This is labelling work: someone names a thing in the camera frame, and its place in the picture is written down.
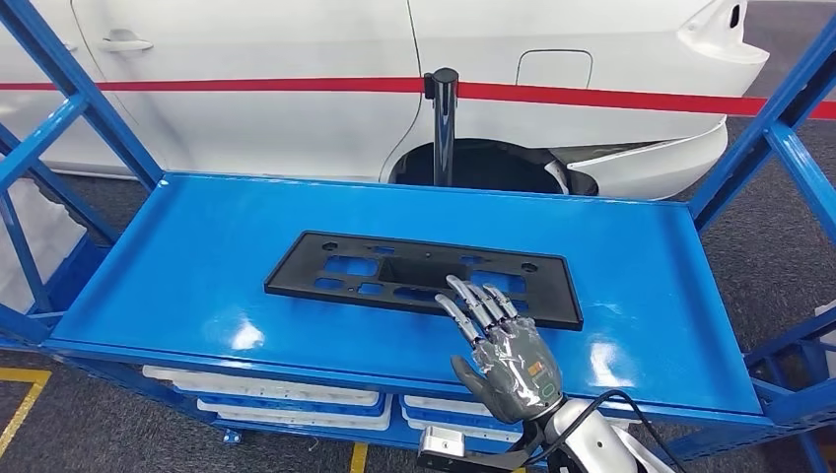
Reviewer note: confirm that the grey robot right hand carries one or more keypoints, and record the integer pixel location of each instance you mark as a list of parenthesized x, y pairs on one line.
[(516, 372)]

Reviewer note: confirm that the black plastic plate part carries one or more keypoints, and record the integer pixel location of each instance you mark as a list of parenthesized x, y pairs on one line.
[(294, 281)]

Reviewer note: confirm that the blue metal shelf rack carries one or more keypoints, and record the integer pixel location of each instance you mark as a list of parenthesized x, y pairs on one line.
[(196, 294), (78, 274)]

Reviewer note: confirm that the blue plastic crate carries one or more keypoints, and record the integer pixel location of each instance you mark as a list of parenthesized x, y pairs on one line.
[(483, 422), (294, 410)]

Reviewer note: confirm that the yellow floor tape square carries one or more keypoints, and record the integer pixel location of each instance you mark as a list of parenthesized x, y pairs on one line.
[(359, 460), (26, 377)]

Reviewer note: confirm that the white car body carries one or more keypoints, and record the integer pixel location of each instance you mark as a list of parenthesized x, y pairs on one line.
[(261, 130)]

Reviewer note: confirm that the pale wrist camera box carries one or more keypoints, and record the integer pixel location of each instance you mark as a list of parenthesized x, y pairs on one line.
[(441, 440)]

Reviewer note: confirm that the black stanchion post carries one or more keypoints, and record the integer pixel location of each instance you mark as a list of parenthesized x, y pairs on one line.
[(444, 130)]

